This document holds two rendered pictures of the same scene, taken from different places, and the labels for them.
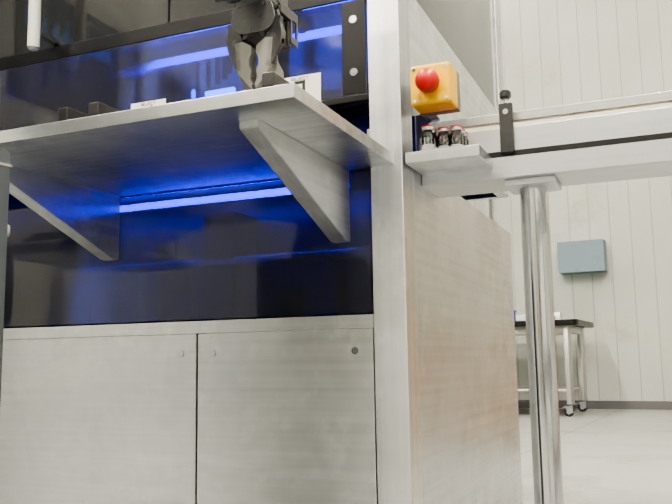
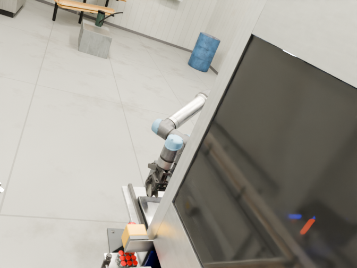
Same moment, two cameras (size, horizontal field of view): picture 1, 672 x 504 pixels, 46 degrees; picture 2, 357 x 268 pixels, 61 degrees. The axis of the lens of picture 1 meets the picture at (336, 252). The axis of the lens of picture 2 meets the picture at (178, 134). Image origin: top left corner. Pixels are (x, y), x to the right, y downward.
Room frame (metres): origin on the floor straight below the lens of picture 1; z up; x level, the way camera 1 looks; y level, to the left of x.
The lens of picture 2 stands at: (1.85, -0.87, 1.84)
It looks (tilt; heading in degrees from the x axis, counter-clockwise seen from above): 24 degrees down; 126
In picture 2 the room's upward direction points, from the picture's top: 23 degrees clockwise
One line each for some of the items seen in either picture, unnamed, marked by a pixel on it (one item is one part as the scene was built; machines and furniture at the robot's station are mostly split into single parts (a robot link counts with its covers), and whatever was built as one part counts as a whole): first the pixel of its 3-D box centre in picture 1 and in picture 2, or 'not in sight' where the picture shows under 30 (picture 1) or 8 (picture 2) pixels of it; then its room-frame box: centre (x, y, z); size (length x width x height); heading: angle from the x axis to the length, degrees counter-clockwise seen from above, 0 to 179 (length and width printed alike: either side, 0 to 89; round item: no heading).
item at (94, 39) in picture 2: not in sight; (100, 28); (-3.82, 2.88, 0.46); 0.92 x 0.73 x 0.91; 153
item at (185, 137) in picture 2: not in sight; (180, 141); (1.10, 0.20, 1.21); 0.11 x 0.11 x 0.08; 11
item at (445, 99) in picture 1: (435, 89); (134, 237); (1.35, -0.18, 1.00); 0.08 x 0.07 x 0.07; 157
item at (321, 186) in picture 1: (301, 188); not in sight; (1.23, 0.05, 0.80); 0.34 x 0.03 x 0.13; 157
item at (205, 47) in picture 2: not in sight; (203, 51); (-3.58, 6.15, 0.48); 0.65 x 0.64 x 0.96; 153
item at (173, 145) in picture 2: not in sight; (172, 148); (1.14, 0.11, 1.21); 0.09 x 0.08 x 0.11; 101
